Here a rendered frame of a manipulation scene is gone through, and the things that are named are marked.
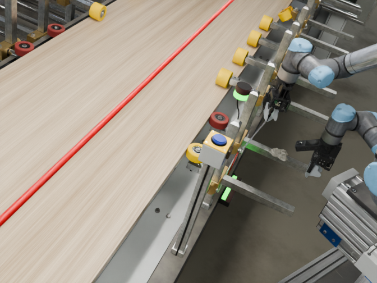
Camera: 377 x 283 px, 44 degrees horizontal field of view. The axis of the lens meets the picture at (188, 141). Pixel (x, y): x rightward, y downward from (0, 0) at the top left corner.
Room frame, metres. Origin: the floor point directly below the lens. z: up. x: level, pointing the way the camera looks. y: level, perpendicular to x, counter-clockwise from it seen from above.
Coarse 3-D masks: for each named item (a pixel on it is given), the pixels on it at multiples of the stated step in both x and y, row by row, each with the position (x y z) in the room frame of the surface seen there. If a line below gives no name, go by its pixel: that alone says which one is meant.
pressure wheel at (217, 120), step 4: (216, 112) 1.62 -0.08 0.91; (220, 112) 1.63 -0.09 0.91; (212, 116) 1.59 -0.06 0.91; (216, 116) 1.60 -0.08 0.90; (220, 116) 1.60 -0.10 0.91; (224, 116) 1.62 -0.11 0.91; (212, 120) 1.57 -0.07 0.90; (216, 120) 1.57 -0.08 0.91; (220, 120) 1.58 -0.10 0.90; (224, 120) 1.59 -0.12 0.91; (228, 120) 1.60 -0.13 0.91; (212, 124) 1.57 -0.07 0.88; (216, 124) 1.56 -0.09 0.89; (220, 124) 1.56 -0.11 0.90; (224, 124) 1.57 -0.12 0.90; (216, 128) 1.56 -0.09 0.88; (220, 128) 1.56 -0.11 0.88; (224, 128) 1.58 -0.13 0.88
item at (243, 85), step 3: (237, 84) 1.55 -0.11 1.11; (240, 84) 1.55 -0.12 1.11; (243, 84) 1.56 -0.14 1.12; (246, 84) 1.56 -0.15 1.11; (240, 87) 1.53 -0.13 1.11; (243, 87) 1.54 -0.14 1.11; (246, 87) 1.54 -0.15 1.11; (249, 87) 1.55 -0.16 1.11; (237, 99) 1.55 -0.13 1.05; (237, 102) 1.55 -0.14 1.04; (237, 105) 1.55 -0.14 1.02; (237, 108) 1.54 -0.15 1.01; (237, 117) 1.54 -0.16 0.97
